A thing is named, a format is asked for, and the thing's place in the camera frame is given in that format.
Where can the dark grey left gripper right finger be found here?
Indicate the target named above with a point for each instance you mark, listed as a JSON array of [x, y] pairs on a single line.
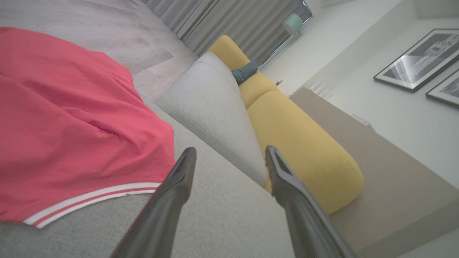
[[304, 222]]

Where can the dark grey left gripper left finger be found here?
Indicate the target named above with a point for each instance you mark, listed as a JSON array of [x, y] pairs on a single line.
[[161, 215]]

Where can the red shorts with white stripes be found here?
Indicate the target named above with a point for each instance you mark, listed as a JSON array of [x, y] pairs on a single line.
[[71, 125]]

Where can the grey fabric sofa seat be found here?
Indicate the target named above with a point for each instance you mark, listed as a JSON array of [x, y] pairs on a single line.
[[222, 222]]

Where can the yellow sofa cushion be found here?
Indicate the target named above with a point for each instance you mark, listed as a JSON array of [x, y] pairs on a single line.
[[227, 52], [256, 89], [304, 150]]

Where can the teal cloth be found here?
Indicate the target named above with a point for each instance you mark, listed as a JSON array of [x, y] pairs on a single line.
[[245, 71]]

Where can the mint green lamp shade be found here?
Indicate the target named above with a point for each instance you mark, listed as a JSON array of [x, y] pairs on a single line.
[[293, 24]]

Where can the large black framed picture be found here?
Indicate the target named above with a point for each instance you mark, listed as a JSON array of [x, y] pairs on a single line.
[[423, 59]]

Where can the grey pleated curtain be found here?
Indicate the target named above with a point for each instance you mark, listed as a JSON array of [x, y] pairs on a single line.
[[233, 25]]

